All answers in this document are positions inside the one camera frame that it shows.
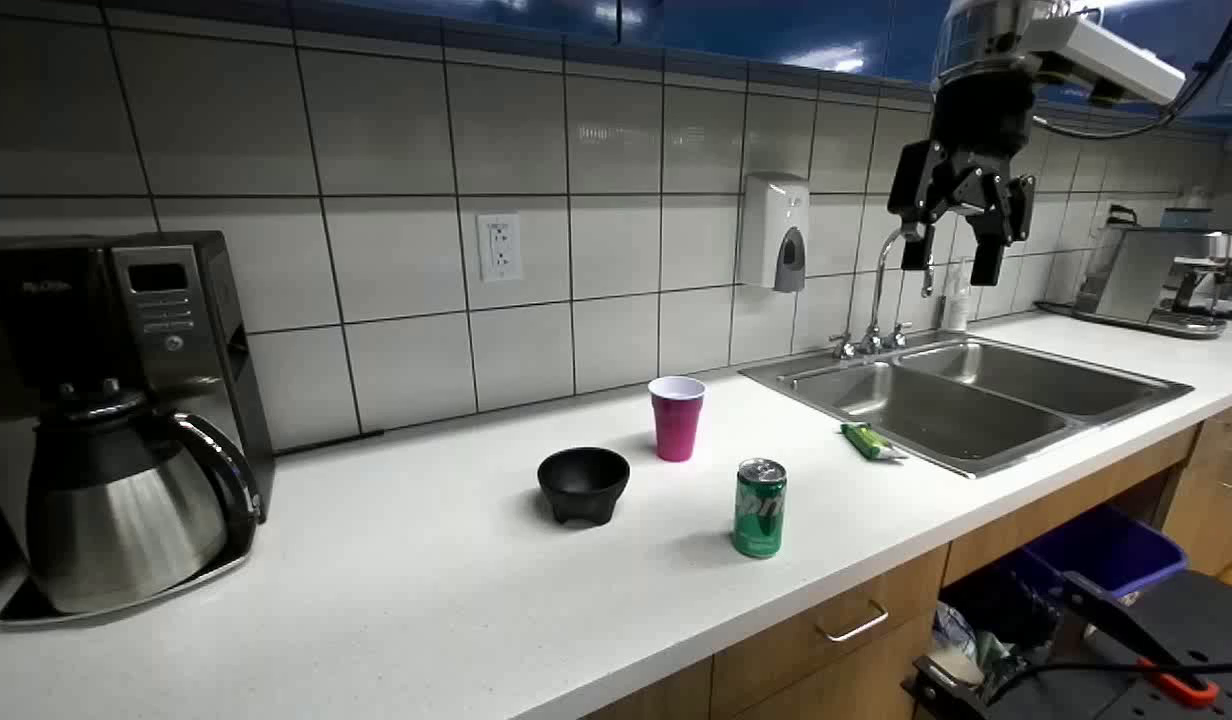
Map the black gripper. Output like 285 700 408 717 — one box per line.
883 61 1043 294

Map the green soda can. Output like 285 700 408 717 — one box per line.
728 455 792 565

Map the black bowl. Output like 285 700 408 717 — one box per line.
531 444 638 529

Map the clear soap bottle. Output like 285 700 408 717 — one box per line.
937 260 981 341

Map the chrome sink faucet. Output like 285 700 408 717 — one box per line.
862 223 918 355

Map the stainless double sink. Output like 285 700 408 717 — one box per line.
745 332 1198 486

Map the silver espresso machine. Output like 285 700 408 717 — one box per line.
1068 215 1232 344

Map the green sponge packet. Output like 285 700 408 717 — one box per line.
838 420 905 468

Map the magenta plastic cup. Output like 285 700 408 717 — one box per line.
643 372 713 468

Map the blue plastic bin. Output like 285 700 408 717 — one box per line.
1021 505 1192 610

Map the wooden base cabinet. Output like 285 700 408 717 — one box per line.
579 398 1232 720

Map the black stand with orange clamp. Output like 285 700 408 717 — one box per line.
905 567 1232 720

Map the black coffee maker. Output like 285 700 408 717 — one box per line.
0 229 281 632

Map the steel coffee carafe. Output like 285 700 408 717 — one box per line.
26 386 266 620

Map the white wall soap dispenser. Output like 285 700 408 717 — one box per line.
737 171 815 300

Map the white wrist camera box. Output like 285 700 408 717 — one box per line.
1021 8 1192 111

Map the blue wall cabinet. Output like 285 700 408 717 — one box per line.
102 0 1232 136

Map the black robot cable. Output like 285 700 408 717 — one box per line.
1034 0 1232 144

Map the silver drawer handle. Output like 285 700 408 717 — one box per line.
826 601 895 652

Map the white wall outlet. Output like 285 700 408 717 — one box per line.
475 212 528 287

